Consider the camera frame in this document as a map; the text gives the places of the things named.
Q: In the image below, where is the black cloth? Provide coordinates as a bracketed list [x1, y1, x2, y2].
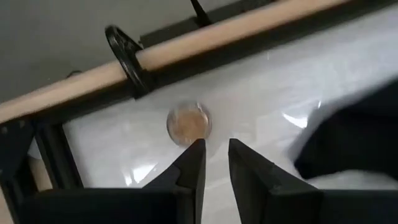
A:
[293, 80, 398, 182]

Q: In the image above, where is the small brown lid spice jar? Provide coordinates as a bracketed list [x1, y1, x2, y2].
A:
[166, 101, 213, 147]

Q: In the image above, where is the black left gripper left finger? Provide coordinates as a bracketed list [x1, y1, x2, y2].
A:
[18, 138, 207, 224]

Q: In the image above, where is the thin black strap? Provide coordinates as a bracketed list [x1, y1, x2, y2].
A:
[190, 0, 213, 28]

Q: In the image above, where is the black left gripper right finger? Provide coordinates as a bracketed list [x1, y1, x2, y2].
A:
[228, 138, 398, 224]

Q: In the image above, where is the black frame clamp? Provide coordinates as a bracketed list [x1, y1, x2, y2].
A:
[104, 24, 154, 101]

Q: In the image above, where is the white table cover sheet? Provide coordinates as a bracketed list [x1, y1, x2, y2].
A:
[62, 2, 398, 224]

